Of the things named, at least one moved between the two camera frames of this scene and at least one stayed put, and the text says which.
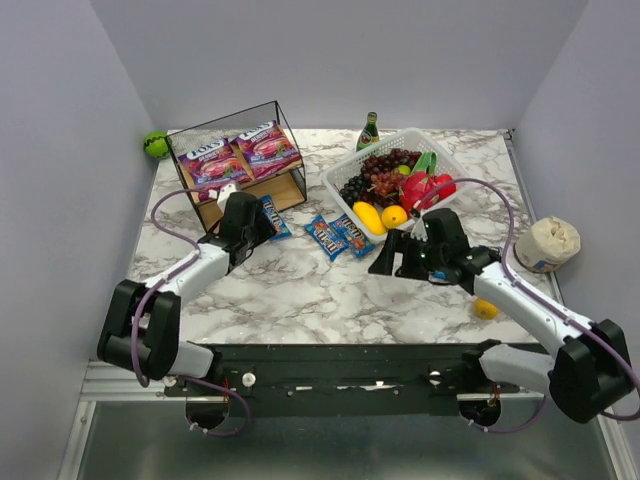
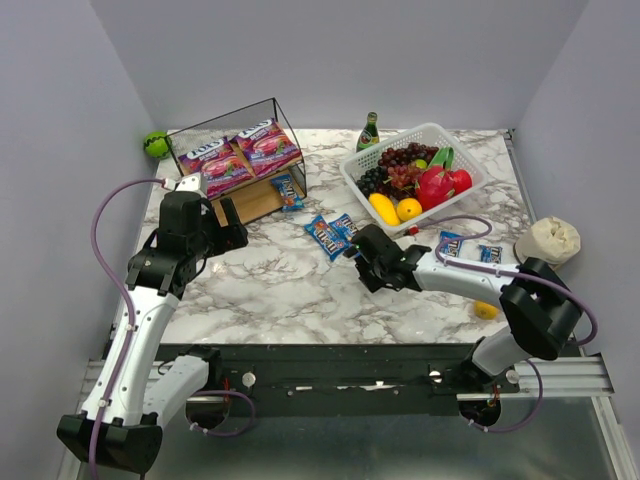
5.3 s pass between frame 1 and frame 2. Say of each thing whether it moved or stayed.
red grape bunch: moved
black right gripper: moved
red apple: moved
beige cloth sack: stayed
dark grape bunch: moved
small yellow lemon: stayed
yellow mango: moved
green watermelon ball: stayed
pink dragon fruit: moved
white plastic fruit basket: moved
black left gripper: moved
